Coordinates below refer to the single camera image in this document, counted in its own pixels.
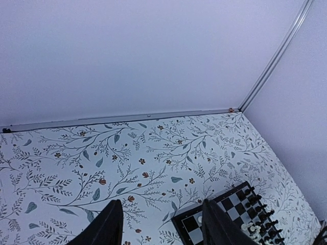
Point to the right aluminium frame post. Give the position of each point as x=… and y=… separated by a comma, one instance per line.
x=270, y=67

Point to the back aluminium rail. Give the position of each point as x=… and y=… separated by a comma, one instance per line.
x=112, y=119

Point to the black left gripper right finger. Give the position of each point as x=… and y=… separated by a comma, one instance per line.
x=218, y=228

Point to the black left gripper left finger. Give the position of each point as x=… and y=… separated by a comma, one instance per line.
x=105, y=229

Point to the black and white chess board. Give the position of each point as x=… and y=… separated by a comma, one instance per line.
x=243, y=207

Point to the floral patterned table mat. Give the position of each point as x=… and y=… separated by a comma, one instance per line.
x=56, y=181

